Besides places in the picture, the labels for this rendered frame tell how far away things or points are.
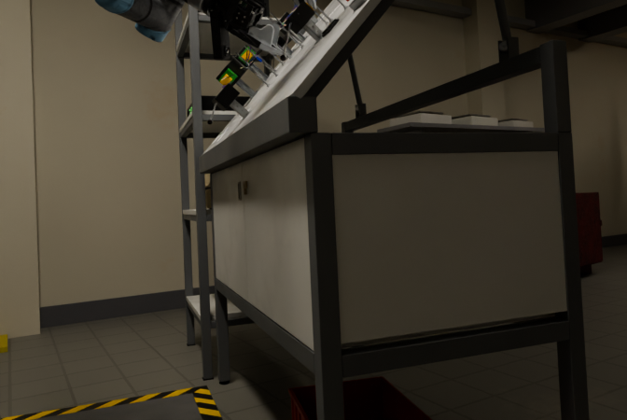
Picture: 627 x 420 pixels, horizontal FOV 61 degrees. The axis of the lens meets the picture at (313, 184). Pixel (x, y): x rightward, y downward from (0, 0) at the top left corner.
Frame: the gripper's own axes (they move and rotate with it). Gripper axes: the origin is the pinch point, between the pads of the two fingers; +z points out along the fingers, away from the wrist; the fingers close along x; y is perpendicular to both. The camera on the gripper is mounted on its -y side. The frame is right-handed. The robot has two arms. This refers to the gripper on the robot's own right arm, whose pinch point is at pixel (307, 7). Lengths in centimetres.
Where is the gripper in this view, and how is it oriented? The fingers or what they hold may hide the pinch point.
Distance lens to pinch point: 135.7
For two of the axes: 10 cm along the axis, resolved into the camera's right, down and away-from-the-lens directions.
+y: 8.1, -4.4, 3.8
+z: 4.4, 8.9, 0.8
